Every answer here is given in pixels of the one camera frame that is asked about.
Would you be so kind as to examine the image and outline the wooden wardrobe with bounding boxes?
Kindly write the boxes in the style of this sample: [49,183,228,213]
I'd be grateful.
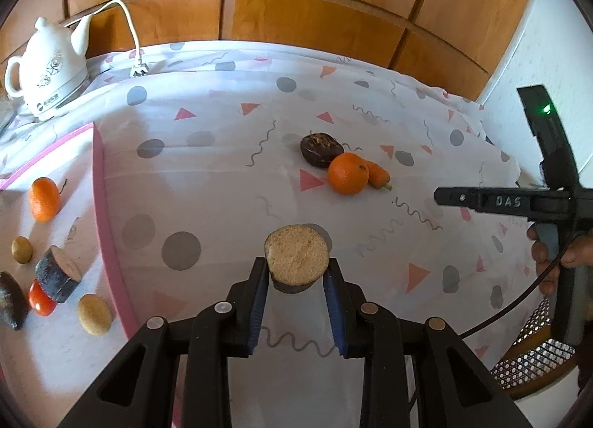
[0,0,540,102]

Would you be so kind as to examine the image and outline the dark round radish half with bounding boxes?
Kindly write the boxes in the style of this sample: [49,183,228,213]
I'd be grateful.
[264,224,331,293]
[300,132,345,169]

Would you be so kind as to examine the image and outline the carrot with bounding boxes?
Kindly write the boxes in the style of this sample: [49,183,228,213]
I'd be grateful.
[361,159,393,191]

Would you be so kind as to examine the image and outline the dark avocado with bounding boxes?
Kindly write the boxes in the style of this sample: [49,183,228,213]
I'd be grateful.
[0,271,29,331]

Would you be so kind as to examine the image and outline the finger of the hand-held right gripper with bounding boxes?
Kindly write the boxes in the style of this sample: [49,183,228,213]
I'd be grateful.
[434,186,536,221]

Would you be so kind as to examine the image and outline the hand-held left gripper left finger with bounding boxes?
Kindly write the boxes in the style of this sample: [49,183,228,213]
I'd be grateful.
[58,257,270,428]

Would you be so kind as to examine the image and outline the orange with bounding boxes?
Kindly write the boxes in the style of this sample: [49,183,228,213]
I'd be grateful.
[328,152,370,196]
[29,178,68,223]

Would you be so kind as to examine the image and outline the round beige potato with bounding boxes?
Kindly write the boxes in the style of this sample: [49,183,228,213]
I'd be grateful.
[78,294,113,335]

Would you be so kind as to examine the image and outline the white power cord with plug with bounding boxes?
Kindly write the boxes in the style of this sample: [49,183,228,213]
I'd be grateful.
[86,0,151,79]

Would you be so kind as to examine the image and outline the person's right hand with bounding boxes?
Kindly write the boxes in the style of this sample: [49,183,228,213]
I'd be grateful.
[527,226,593,297]

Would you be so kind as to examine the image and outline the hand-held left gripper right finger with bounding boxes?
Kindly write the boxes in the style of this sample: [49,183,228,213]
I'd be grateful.
[322,259,531,428]

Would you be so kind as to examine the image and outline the white printed bed sheet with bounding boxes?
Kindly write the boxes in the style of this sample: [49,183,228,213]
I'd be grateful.
[0,41,552,428]

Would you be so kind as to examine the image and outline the small yellow-green fruit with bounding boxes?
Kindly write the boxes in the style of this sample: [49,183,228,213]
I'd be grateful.
[11,236,33,264]

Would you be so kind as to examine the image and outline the pink-rimmed box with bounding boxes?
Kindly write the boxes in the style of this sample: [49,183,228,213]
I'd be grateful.
[0,122,140,428]

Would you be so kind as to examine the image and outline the white electric kettle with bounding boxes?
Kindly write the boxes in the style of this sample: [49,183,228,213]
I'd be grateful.
[4,17,91,122]

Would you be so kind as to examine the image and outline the black cable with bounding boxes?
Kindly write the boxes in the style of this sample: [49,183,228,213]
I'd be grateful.
[461,243,573,337]

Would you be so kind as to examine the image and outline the red tomato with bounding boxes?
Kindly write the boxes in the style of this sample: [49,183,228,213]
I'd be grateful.
[29,280,56,316]

